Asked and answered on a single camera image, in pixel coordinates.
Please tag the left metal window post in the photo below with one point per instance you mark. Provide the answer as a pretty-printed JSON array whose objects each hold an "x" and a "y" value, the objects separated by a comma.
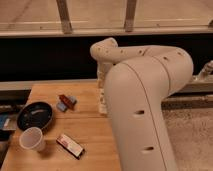
[{"x": 64, "y": 16}]

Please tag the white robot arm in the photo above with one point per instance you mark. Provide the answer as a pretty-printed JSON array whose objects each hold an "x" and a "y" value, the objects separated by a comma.
[{"x": 139, "y": 79}]

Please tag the red snack packet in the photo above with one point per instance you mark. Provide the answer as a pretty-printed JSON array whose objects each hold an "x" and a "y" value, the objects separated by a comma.
[{"x": 66, "y": 101}]

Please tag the white paper cup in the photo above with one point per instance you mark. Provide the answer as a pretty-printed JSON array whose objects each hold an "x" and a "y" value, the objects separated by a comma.
[{"x": 32, "y": 139}]

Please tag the white bottle with label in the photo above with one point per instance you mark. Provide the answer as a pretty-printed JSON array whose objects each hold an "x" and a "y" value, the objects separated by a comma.
[{"x": 102, "y": 104}]

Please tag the red and white snack box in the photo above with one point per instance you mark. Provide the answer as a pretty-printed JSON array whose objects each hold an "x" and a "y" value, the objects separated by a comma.
[{"x": 70, "y": 145}]

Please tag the metal window post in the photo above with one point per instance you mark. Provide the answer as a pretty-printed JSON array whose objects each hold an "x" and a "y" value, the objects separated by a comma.
[
  {"x": 64, "y": 16},
  {"x": 130, "y": 15}
]

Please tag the black round bowl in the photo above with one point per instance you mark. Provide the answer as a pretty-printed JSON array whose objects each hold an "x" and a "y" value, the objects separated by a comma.
[{"x": 36, "y": 114}]

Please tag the right metal window post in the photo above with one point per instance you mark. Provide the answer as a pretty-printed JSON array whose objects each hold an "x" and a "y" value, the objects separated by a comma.
[{"x": 130, "y": 15}]

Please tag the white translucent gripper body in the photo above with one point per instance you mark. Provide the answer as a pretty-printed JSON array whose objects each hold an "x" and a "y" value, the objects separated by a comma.
[{"x": 102, "y": 70}]

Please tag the blue object beside table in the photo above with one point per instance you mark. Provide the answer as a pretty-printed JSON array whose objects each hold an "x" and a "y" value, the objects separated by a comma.
[{"x": 4, "y": 121}]

